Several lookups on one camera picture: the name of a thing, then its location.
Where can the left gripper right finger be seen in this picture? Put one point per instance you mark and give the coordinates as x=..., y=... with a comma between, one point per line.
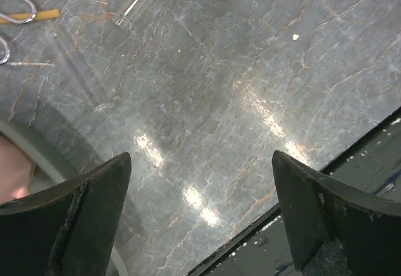
x=333, y=228

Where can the metal crucible tongs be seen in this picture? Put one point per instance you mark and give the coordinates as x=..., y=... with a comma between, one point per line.
x=21, y=12

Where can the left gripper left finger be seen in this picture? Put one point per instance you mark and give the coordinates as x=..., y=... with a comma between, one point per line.
x=67, y=229

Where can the dark green tray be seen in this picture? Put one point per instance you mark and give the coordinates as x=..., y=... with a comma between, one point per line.
x=49, y=169

